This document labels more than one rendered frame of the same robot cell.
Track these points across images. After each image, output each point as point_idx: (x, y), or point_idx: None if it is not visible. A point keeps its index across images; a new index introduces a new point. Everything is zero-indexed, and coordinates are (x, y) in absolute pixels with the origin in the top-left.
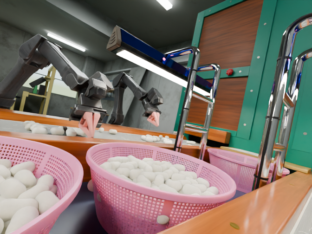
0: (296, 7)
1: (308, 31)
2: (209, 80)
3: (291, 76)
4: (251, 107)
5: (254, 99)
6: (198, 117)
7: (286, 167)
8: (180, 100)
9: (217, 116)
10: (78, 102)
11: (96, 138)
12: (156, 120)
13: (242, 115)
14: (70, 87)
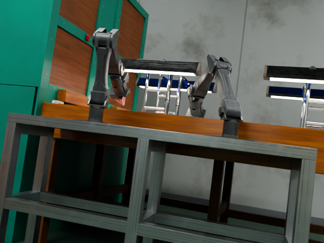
0: (110, 6)
1: (111, 29)
2: (71, 36)
3: (160, 84)
4: (93, 76)
5: (95, 70)
6: (61, 79)
7: None
8: (46, 52)
9: (74, 81)
10: (201, 107)
11: None
12: (124, 100)
13: (90, 82)
14: (204, 98)
